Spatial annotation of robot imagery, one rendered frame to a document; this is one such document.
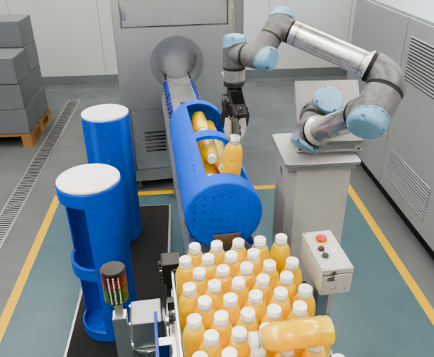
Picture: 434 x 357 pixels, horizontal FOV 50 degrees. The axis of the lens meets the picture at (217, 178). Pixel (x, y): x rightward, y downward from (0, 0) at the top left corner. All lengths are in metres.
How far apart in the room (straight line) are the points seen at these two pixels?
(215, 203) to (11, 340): 1.68
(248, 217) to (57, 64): 5.57
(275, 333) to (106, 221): 1.14
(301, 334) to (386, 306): 1.90
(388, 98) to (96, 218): 1.29
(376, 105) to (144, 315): 1.00
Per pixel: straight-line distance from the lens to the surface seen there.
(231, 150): 1.65
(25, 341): 2.92
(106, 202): 2.06
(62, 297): 3.11
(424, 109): 3.42
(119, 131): 2.80
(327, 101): 1.83
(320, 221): 2.13
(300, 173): 1.98
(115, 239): 2.19
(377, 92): 1.44
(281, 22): 1.55
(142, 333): 1.67
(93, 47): 6.84
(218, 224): 1.69
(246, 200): 1.66
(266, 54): 1.47
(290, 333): 1.17
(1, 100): 5.10
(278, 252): 1.57
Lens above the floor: 2.02
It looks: 29 degrees down
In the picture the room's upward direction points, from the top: 1 degrees counter-clockwise
